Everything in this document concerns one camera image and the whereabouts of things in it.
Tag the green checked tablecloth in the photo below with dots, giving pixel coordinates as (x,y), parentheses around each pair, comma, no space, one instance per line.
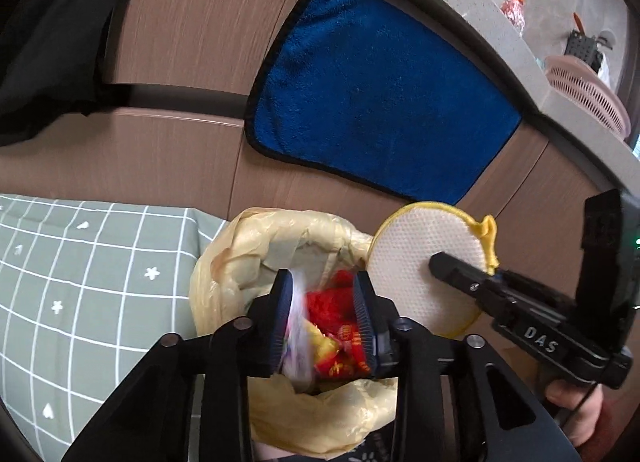
(100,292)

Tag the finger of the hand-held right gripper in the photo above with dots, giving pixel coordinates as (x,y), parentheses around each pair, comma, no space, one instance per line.
(540,293)
(460,277)

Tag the orange-capped drink bottle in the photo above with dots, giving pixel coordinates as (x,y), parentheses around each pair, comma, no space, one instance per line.
(513,14)

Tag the black grater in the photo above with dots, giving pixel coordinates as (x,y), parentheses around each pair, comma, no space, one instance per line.
(580,49)

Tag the pink plastic basket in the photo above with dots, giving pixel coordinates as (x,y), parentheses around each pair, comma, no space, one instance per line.
(585,91)

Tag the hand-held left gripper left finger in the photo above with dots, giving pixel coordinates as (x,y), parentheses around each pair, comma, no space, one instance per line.
(282,322)

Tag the white plastic bag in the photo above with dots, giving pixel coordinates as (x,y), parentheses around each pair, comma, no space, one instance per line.
(604,71)

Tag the person's right hand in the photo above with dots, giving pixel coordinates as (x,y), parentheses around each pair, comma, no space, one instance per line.
(592,412)

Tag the black cloth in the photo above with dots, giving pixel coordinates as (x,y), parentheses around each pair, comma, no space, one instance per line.
(50,66)

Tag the wooden kitchen cabinet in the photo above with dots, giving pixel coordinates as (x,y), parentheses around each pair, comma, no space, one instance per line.
(190,16)

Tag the person's right forearm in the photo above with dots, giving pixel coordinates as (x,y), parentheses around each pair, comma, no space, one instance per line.
(612,422)

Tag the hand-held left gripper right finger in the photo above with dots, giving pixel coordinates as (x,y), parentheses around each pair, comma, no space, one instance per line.
(364,322)

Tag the red wrapper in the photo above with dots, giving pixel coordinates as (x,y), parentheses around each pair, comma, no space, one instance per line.
(325,309)

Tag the pink white wrapper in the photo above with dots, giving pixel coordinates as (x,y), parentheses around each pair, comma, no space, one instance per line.
(300,342)

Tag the blue towel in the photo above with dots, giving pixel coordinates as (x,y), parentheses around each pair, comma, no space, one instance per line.
(375,91)

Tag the round white yellow-edged pad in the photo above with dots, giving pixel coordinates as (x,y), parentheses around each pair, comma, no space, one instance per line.
(415,262)

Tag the yellow bag-lined waste bin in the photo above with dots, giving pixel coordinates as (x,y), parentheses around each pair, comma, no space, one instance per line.
(235,262)

